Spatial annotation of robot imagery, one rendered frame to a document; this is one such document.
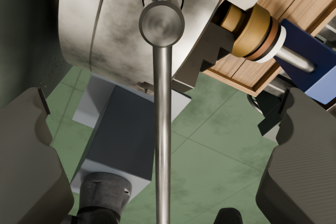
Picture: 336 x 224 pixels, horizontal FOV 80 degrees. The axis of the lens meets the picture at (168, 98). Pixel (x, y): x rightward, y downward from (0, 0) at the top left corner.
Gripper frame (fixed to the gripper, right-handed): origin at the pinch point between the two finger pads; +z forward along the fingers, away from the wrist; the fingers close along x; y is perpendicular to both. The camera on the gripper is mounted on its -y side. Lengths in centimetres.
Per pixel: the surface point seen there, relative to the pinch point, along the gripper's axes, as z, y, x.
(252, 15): 19.4, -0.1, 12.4
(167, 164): -0.6, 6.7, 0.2
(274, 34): 20.0, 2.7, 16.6
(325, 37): 45, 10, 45
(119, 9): 7.8, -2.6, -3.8
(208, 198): 155, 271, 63
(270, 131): 42, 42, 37
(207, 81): 137, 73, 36
